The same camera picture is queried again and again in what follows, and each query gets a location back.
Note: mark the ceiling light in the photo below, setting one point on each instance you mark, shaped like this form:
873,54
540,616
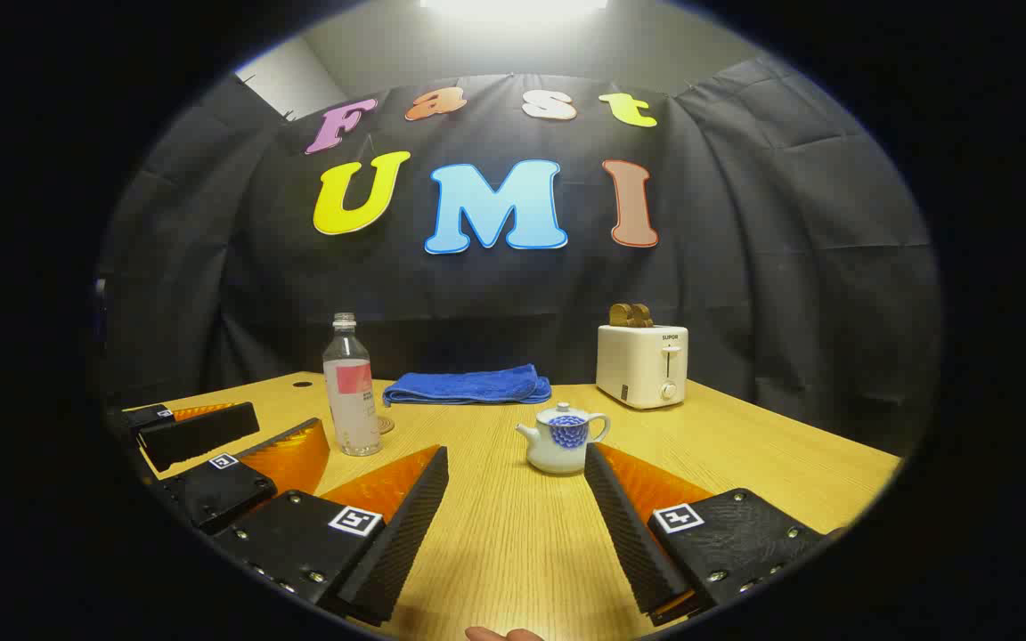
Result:
513,4

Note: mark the clear plastic water bottle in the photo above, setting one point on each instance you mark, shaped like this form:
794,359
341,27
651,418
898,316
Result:
351,418

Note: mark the round beige coaster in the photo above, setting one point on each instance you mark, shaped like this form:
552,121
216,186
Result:
387,425

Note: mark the white toaster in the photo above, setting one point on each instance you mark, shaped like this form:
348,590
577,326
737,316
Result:
633,365

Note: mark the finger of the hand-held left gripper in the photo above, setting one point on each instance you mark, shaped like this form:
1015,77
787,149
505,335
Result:
201,434
223,494

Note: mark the blue folded towel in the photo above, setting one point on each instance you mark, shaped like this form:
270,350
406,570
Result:
468,387

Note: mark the brown bread slice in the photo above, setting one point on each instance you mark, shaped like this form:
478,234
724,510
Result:
643,316
620,315

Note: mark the black backdrop cloth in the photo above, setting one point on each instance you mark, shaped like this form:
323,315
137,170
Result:
495,294

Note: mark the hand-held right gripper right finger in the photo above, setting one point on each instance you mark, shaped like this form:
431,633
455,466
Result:
629,534

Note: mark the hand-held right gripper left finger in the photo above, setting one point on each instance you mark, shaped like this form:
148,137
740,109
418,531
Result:
406,534

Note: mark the white teacup blue pattern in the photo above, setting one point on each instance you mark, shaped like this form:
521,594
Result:
557,450

